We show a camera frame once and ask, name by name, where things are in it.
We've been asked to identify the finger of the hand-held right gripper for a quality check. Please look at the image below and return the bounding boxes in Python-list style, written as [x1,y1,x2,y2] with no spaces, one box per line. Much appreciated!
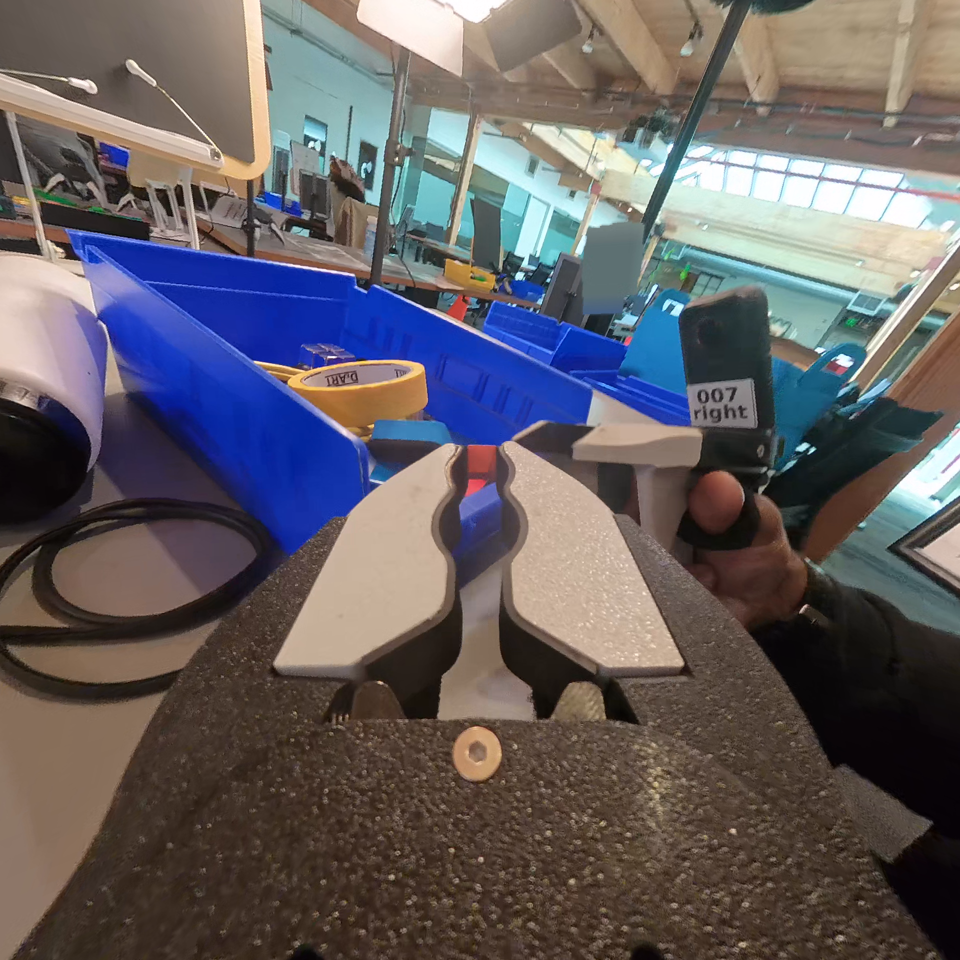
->
[513,420,601,457]
[572,423,704,564]

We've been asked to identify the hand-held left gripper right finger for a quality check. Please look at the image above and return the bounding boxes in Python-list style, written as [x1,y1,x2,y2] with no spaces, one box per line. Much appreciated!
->
[497,441,689,715]

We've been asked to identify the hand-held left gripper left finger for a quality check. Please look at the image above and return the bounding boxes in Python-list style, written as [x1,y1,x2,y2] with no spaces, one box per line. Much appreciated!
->
[272,442,465,715]

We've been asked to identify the large blue plastic bin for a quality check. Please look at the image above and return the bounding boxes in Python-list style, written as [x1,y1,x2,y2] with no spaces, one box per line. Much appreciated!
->
[67,228,601,594]

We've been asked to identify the person's right forearm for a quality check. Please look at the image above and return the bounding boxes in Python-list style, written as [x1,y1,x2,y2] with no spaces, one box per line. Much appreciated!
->
[753,562,960,960]

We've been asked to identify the person's right hand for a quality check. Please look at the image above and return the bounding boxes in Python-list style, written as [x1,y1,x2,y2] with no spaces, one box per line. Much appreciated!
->
[687,471,811,631]

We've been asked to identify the stacked low blue bins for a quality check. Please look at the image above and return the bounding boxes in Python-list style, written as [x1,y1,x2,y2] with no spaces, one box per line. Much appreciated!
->
[570,369,693,425]

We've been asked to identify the blue divided bin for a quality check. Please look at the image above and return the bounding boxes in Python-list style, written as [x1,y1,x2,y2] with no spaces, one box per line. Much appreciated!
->
[483,300,630,374]

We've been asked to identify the blue plastic block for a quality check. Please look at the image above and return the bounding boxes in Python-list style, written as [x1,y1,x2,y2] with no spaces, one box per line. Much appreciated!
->
[369,418,455,481]

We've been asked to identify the black cabinet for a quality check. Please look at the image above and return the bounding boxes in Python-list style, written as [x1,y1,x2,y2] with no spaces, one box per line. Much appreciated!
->
[540,253,586,325]

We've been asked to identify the dark cloth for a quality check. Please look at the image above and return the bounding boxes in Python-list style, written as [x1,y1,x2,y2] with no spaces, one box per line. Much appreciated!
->
[761,386,946,530]

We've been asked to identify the long wooden desk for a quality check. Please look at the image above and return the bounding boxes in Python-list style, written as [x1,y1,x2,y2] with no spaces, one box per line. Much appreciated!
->
[198,217,470,290]

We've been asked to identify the brown jacket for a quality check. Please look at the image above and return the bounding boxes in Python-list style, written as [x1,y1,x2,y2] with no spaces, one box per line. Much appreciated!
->
[328,157,370,249]

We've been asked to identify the black light stand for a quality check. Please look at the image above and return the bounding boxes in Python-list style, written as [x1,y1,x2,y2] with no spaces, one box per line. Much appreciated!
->
[367,48,415,290]

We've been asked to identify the white roll with black cap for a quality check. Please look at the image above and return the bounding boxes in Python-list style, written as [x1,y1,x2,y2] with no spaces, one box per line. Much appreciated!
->
[0,251,110,526]

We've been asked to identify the studio light panel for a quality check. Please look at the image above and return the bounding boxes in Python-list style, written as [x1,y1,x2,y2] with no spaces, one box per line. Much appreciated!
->
[356,0,586,76]

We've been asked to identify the long black box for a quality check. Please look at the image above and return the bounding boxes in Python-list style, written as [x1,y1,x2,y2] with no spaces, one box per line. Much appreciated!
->
[37,202,151,241]

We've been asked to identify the white board stand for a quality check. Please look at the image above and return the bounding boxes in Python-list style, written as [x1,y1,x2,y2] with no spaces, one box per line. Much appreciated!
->
[3,111,57,260]

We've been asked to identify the black board with wood rim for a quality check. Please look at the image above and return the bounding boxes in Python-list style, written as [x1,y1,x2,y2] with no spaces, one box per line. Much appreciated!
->
[0,0,273,181]

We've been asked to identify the teal board with handle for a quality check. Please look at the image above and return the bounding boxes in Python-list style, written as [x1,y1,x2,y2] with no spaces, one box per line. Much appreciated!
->
[772,342,870,470]

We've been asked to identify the silver duct with vent grille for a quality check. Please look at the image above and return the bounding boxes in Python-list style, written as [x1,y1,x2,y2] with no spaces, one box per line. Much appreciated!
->
[690,247,888,318]

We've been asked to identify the wooden post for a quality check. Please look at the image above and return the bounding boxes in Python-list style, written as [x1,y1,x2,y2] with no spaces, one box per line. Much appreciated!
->
[806,240,960,564]

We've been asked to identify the black cable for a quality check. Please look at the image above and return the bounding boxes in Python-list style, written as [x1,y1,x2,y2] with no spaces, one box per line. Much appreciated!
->
[0,498,285,702]

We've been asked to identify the white bar with cords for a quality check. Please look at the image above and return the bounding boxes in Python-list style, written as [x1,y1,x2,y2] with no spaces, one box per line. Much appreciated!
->
[0,60,226,168]

